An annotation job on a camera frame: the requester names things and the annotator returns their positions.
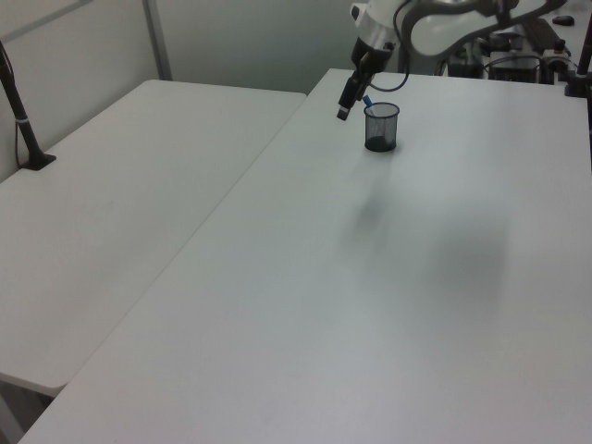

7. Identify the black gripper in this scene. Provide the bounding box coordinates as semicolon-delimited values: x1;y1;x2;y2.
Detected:
336;38;397;122

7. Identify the black mesh pen cup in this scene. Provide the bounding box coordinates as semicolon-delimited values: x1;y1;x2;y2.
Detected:
364;102;401;153

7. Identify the grey metal equipment box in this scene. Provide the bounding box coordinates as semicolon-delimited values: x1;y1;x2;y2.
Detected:
483;49;557;85

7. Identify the white side table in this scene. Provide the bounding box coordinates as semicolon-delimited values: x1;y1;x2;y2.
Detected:
0;79;309;390

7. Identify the dark gripper cable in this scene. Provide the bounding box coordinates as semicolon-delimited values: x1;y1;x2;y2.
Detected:
368;0;417;93

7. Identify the black camera stand pole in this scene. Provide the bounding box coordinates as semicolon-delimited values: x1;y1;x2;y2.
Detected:
562;27;592;98
0;39;57;171

